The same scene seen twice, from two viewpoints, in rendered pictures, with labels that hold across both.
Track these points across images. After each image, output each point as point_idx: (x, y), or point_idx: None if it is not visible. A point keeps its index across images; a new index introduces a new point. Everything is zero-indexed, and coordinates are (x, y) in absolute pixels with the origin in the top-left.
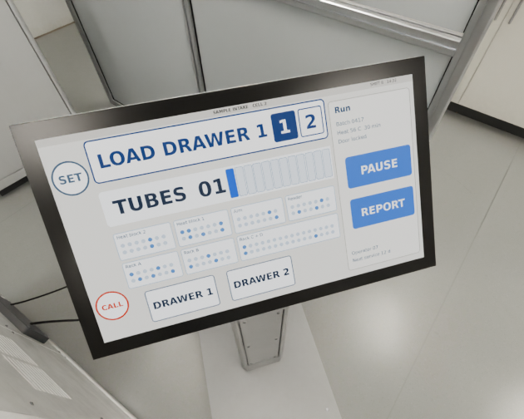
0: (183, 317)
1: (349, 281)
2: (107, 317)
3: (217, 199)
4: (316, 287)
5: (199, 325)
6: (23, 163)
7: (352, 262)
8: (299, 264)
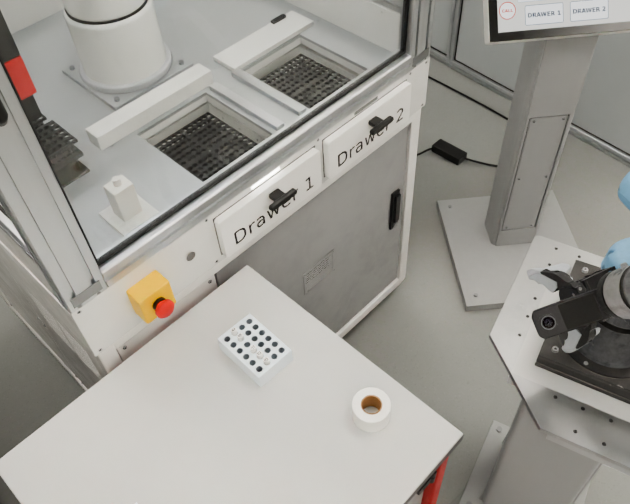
0: (541, 25)
1: None
2: (503, 17)
3: None
4: (620, 22)
5: (549, 33)
6: None
7: None
8: (612, 5)
